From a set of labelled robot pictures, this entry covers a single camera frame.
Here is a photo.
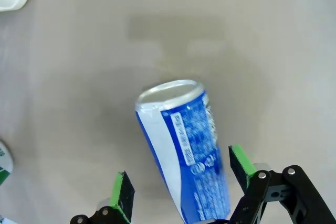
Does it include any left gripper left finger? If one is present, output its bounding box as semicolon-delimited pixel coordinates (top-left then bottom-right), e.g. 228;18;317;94
69;170;136;224

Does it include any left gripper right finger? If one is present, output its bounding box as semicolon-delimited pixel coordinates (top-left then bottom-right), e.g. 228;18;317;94
228;144;336;224

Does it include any blue white drink can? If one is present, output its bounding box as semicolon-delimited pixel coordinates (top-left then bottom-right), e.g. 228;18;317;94
134;79;232;224

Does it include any green white drink can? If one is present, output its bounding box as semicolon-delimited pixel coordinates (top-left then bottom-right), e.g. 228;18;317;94
0;139;14;187

